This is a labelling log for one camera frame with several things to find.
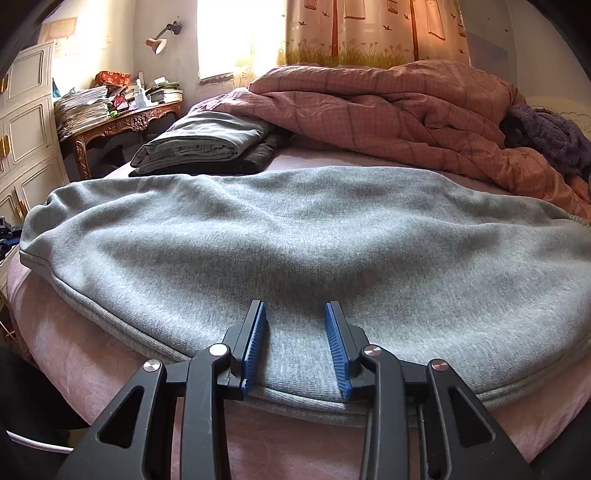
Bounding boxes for white panelled cabinet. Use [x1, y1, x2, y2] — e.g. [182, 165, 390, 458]
[0, 41, 70, 287]

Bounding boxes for stack of books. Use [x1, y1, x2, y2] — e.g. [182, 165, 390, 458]
[148, 80, 183, 103]

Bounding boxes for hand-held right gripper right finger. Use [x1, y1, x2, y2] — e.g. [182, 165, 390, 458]
[324, 301, 539, 480]

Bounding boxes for pink quilt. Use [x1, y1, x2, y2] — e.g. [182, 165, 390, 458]
[185, 59, 591, 217]

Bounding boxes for carved wooden desk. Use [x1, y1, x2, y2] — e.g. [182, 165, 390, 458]
[60, 100, 184, 181]

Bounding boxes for bright window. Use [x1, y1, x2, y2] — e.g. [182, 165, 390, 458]
[196, 0, 287, 79]

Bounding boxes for red cardboard box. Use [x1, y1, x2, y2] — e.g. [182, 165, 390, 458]
[95, 71, 132, 88]

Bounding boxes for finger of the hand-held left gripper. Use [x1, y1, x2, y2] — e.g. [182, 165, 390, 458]
[0, 216, 21, 260]

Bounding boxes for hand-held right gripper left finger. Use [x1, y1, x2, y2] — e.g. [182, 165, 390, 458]
[55, 300, 269, 480]

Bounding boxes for olive grey pants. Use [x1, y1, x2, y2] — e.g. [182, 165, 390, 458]
[130, 111, 273, 175]

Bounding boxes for pink wall lamp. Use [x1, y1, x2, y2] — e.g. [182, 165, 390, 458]
[145, 21, 184, 55]

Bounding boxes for cream carved headboard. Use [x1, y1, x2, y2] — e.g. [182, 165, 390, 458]
[526, 95, 591, 121]

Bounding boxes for framed wall certificate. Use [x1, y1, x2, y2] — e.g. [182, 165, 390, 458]
[39, 17, 78, 40]

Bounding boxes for purple fleece blanket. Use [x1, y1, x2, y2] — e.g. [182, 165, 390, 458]
[501, 103, 591, 178]

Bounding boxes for tree print curtain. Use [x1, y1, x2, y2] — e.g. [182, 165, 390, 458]
[277, 0, 469, 68]

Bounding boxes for light grey pants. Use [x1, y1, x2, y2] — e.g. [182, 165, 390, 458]
[19, 165, 591, 428]

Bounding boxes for white cable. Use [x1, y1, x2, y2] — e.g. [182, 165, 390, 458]
[7, 429, 75, 453]

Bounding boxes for dark grey pants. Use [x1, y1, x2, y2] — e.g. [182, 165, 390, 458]
[128, 131, 289, 178]

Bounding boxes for stack of papers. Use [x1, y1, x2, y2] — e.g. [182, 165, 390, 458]
[54, 86, 112, 139]

